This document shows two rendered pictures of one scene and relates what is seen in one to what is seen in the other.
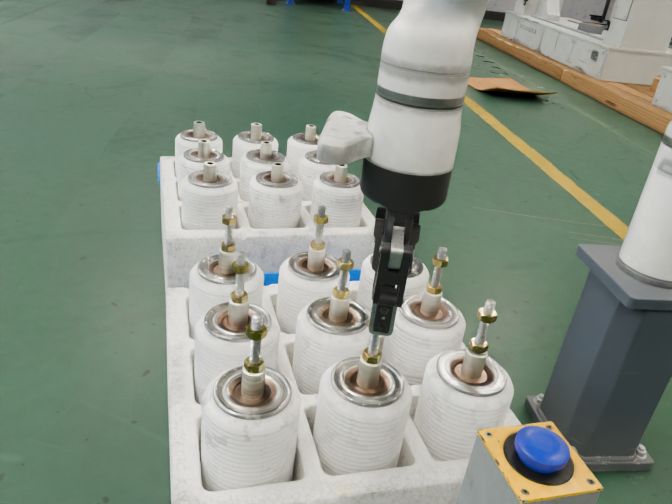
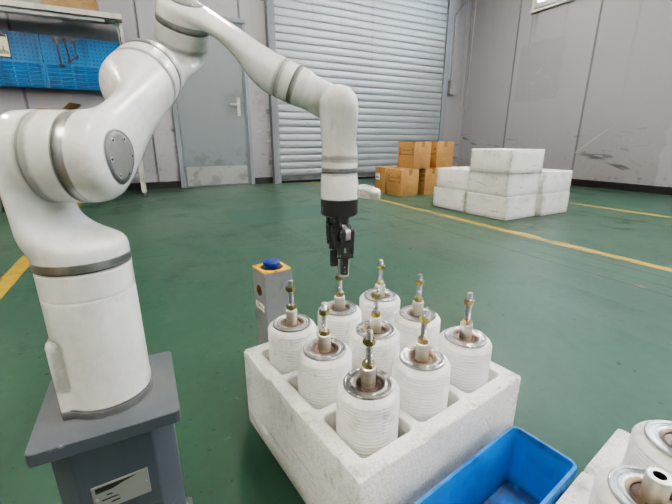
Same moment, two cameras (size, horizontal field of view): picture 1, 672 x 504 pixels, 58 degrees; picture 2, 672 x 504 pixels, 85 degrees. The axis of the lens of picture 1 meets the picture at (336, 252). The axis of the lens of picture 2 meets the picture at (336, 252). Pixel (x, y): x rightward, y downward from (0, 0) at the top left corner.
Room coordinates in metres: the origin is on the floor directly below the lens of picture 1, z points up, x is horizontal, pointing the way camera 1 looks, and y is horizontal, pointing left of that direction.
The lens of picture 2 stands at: (1.19, -0.27, 0.60)
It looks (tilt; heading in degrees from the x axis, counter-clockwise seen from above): 17 degrees down; 163
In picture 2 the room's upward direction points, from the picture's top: straight up
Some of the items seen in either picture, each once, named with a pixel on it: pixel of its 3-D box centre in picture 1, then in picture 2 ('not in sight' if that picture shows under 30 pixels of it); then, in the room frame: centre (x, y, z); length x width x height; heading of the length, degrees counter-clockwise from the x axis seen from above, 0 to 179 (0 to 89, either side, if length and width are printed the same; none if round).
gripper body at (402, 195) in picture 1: (400, 203); (339, 217); (0.48, -0.05, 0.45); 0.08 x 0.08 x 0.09
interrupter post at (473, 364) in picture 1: (473, 363); (291, 317); (0.52, -0.16, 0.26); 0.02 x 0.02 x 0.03
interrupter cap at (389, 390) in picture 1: (367, 381); (339, 308); (0.49, -0.05, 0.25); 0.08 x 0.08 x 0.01
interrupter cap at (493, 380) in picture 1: (471, 372); (291, 323); (0.52, -0.16, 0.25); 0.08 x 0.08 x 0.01
